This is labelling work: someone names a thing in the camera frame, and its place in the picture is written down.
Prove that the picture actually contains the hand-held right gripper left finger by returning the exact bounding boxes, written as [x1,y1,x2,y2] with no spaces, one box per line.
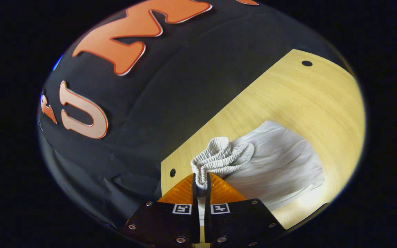
[121,173,201,247]

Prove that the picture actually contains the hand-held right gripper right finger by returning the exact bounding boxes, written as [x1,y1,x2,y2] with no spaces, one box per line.
[204,173,287,247]

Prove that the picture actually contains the white jeans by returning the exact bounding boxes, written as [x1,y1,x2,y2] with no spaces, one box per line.
[190,120,325,226]

